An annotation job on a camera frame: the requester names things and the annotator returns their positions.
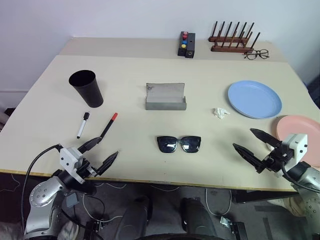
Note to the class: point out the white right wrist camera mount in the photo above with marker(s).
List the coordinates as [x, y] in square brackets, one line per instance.
[298, 145]

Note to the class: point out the black box with coloured buttons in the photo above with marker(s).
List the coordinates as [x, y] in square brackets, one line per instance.
[182, 47]

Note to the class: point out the white shoe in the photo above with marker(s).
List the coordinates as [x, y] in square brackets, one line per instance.
[68, 231]

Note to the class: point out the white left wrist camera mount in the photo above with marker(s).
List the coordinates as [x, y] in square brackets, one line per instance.
[68, 156]

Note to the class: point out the black flat floor box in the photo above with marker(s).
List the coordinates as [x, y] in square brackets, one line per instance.
[240, 230]

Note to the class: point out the plain black box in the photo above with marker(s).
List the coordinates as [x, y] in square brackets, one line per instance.
[190, 45]

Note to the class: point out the brown wooden peg rack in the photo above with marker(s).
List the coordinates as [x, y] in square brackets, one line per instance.
[227, 47]

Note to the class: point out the black sunglasses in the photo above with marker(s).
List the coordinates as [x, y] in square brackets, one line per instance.
[166, 144]

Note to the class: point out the black table frame bar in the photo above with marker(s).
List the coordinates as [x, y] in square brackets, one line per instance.
[260, 197]

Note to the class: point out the black framed clear eyeglasses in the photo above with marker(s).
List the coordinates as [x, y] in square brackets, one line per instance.
[250, 55]

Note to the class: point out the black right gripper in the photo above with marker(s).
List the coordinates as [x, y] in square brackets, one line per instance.
[276, 158]

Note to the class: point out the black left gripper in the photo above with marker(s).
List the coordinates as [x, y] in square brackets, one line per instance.
[85, 168]

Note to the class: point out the white marker with black cap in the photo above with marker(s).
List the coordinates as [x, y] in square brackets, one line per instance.
[82, 126]

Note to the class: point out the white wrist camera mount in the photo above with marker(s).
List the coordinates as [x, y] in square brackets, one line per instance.
[68, 156]
[298, 145]

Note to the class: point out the dark rounded shape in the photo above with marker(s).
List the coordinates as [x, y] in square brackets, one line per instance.
[197, 217]
[136, 217]

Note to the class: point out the blue plate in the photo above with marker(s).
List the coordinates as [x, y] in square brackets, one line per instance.
[253, 98]

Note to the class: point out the black marker with red cap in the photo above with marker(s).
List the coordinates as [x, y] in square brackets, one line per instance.
[110, 123]

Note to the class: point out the grey glasses case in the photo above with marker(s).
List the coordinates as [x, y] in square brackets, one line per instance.
[165, 96]

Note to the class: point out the silver metal plug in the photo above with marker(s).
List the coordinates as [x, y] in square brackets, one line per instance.
[225, 221]

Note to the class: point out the pink plate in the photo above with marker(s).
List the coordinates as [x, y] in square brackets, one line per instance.
[295, 125]

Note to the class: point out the beige trouser leg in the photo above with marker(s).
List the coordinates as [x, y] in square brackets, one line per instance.
[296, 207]

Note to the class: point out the black plastic cup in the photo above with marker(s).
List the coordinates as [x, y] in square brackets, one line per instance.
[88, 92]

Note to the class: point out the crumpled white tissue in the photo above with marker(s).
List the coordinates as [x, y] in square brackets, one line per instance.
[220, 112]

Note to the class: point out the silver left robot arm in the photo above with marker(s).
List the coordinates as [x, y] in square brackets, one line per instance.
[41, 197]

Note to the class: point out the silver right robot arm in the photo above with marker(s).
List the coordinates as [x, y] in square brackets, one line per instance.
[308, 180]

